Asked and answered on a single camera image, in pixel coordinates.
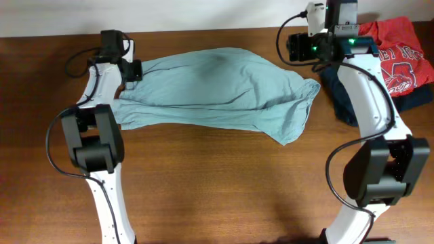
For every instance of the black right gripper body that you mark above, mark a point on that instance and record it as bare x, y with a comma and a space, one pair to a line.
308, 48

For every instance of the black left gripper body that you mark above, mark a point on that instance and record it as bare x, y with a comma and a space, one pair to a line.
135, 70

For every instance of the light blue t-shirt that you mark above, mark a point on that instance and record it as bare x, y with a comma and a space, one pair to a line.
229, 88

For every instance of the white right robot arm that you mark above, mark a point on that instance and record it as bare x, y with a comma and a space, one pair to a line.
390, 159

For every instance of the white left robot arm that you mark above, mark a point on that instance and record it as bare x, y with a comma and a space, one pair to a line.
93, 137

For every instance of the red printed t-shirt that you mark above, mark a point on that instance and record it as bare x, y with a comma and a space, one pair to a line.
403, 65

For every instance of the navy blue folded garment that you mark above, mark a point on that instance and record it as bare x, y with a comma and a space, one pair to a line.
343, 108

